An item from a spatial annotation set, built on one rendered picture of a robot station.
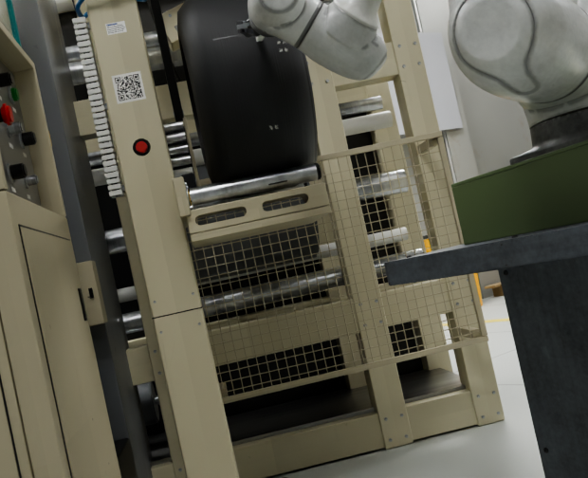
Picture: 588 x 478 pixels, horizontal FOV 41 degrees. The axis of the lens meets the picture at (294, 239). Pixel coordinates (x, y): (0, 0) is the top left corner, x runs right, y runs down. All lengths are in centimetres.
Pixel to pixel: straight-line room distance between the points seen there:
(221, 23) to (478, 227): 94
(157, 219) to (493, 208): 104
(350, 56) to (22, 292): 74
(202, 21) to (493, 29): 107
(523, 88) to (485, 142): 688
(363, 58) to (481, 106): 655
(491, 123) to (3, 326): 710
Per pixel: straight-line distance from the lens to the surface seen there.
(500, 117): 826
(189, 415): 207
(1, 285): 135
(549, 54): 107
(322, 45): 155
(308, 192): 197
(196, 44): 197
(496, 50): 105
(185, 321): 205
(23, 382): 135
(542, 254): 109
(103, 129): 215
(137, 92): 211
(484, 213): 128
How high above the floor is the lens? 68
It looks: 2 degrees up
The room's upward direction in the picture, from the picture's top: 12 degrees counter-clockwise
